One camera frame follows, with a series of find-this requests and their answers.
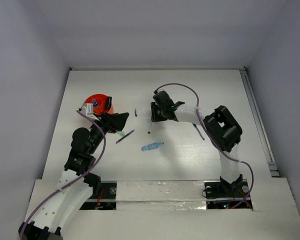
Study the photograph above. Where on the green correction tape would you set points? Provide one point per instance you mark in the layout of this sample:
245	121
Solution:
121	133

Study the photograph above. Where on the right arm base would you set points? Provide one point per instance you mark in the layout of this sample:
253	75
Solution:
217	198

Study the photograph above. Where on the blue gel pen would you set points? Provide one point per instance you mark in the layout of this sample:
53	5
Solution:
198	131

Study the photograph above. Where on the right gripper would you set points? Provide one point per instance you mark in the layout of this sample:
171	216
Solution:
155	117

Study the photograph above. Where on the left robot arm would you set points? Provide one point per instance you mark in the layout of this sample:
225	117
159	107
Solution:
50	219

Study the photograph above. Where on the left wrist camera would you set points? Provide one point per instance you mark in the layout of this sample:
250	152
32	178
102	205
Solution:
87	110

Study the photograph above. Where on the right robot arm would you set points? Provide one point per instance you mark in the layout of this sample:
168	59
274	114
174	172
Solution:
220	126

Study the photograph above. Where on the orange highlighter black body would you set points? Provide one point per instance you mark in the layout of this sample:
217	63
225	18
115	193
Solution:
108	103

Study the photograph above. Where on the orange round container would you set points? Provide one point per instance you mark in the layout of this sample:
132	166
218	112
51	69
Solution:
101	99

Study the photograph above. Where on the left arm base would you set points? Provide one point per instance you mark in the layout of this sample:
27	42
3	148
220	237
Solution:
104	200

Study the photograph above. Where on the blue item in container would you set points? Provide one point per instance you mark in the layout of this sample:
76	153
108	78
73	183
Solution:
94	102

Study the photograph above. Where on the black capped white marker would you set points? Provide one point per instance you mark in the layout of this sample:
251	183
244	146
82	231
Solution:
150	127

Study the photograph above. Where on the purple pen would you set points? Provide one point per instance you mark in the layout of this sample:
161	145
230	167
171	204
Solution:
125	136

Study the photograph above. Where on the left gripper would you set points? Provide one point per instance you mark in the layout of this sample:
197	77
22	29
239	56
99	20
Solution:
105	121

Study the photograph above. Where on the aluminium side rail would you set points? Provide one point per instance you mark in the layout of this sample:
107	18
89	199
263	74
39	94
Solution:
274	171

